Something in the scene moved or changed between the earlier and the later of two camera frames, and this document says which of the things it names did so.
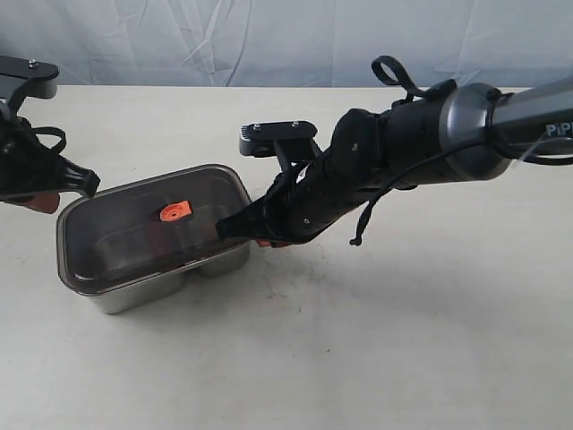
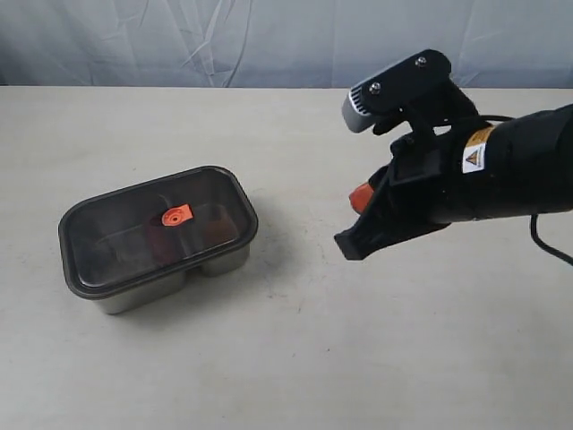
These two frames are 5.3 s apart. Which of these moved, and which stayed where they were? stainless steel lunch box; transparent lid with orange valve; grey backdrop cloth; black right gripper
Moved: black right gripper
Stayed: stainless steel lunch box; grey backdrop cloth; transparent lid with orange valve
